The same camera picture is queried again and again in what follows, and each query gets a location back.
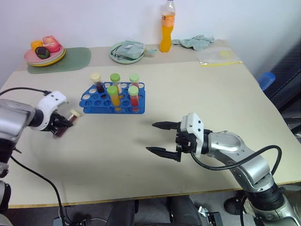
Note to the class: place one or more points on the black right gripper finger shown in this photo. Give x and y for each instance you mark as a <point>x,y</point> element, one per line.
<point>165,125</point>
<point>164,153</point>

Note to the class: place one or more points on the pink plate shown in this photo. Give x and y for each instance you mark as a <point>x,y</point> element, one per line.
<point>30,56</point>

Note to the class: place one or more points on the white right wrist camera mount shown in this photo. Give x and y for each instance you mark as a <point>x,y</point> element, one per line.
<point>194,124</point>

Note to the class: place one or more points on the grey-green pouch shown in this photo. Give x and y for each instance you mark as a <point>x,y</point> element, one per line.
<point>129,50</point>

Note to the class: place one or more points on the yellow plate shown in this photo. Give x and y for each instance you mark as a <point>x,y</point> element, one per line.
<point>50,63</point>

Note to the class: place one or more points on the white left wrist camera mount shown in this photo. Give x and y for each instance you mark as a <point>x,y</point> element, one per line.
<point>50,100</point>

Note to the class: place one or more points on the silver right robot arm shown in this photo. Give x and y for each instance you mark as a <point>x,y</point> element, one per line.
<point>237,150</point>

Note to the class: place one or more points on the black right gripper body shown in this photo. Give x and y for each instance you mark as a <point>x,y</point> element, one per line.
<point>187,142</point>

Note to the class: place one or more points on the orange drink plastic bottle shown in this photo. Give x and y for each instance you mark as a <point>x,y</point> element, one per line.
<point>166,35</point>

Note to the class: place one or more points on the green-capped orange test tube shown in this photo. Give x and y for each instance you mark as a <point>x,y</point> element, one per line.
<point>114,97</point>

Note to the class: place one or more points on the orange toy fruit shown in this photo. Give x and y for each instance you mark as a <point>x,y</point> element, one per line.
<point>36,44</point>

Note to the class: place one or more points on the dark rounded shape under table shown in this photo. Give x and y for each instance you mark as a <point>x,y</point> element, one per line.
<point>183,212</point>

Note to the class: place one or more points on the pale green plate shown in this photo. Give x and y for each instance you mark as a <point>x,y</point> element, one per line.
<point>124,60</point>

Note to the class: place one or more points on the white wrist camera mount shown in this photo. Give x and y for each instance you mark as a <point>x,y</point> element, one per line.
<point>194,124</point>
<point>50,100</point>

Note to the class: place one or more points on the pink toy peach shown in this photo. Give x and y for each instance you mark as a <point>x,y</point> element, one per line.
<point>51,43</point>

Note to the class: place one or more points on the green placemat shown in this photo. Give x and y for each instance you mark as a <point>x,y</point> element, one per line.
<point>75,58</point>

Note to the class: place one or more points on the dark purple toy fruit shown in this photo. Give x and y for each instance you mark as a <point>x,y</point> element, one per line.
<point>42,52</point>

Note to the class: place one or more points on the blue ribbed cup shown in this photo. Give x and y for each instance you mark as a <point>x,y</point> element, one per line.
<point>266,80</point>

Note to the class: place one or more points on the cream-capped dark red test tube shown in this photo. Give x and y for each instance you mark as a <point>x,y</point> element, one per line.
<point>98,83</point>
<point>73,115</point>

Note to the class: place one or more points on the clear zip plastic bag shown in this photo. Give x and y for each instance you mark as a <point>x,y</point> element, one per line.
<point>216,56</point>

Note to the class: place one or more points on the blue test tube rack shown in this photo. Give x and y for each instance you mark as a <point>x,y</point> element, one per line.
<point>94,103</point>

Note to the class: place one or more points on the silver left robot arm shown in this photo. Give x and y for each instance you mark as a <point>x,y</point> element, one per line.
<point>13,120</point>

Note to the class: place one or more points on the black carbon-pattern case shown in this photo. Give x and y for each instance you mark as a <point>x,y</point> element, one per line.
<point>287,77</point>

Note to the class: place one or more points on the crumpled green cloth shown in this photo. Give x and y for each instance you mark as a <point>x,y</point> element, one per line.
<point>197,42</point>

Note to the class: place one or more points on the green-capped red test tube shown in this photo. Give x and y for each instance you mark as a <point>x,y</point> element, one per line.
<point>134,99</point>
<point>134,79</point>

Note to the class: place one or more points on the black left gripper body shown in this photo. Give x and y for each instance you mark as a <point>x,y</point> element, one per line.
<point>54,123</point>

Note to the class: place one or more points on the green-capped pale yellow test tube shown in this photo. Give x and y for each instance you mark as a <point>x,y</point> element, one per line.
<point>115,81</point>

